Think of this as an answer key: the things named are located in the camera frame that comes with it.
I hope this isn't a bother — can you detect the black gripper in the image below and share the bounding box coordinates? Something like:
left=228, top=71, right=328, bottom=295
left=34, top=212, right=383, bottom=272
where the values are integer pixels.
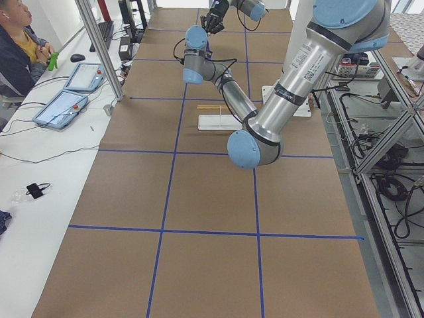
left=200, top=0, right=230, bottom=34

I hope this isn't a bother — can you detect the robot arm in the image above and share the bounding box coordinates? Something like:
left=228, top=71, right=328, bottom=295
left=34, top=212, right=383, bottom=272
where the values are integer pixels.
left=182, top=1, right=391, bottom=169
left=200, top=0, right=268, bottom=34

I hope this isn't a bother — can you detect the wooden towel rack white base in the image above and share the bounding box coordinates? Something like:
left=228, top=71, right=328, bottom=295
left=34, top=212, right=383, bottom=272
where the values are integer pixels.
left=197, top=105, right=242, bottom=131

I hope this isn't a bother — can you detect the monitor stand black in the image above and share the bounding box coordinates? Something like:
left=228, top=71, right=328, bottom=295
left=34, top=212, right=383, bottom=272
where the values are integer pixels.
left=118, top=0, right=148, bottom=44

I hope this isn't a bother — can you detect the black power brick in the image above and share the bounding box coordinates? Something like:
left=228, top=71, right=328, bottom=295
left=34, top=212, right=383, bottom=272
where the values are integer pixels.
left=119, top=36, right=133, bottom=61

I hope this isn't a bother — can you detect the black keyboard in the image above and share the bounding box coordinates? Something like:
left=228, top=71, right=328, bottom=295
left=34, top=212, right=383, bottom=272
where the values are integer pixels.
left=97, top=21, right=114, bottom=49

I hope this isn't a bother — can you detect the upper teach pendant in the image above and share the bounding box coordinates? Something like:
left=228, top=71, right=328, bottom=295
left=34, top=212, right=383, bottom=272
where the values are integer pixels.
left=64, top=62, right=104, bottom=93

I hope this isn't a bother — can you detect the teach pendant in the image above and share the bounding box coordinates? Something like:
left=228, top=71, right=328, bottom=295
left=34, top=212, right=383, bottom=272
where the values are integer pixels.
left=64, top=62, right=104, bottom=93
left=32, top=89, right=88, bottom=130

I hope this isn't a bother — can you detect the black computer mouse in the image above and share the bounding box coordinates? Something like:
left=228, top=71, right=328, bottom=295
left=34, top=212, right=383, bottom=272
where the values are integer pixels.
left=70, top=54, right=85, bottom=63

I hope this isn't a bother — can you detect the lower teach pendant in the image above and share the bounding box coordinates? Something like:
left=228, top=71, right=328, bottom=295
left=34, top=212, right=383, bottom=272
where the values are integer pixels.
left=32, top=89, right=88, bottom=130

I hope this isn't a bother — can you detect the seated person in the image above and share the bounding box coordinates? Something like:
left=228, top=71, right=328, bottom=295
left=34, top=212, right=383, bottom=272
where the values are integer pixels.
left=1, top=0, right=54, bottom=97

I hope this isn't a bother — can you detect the brown paper table cover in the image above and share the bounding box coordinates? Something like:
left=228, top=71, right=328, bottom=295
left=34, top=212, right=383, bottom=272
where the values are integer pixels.
left=33, top=9, right=379, bottom=317

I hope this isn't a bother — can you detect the small black device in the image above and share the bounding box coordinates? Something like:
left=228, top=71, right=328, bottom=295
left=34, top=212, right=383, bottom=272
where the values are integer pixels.
left=26, top=183, right=44, bottom=199

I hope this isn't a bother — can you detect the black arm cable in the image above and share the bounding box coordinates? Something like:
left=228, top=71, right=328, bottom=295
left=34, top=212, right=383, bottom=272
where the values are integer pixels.
left=173, top=36, right=238, bottom=80

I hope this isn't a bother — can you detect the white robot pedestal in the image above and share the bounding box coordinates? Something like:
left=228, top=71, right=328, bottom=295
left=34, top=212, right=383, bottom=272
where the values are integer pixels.
left=259, top=1, right=323, bottom=124

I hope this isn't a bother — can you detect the aluminium frame post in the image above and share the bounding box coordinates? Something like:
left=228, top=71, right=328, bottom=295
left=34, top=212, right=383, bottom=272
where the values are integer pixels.
left=75, top=0, right=124, bottom=102

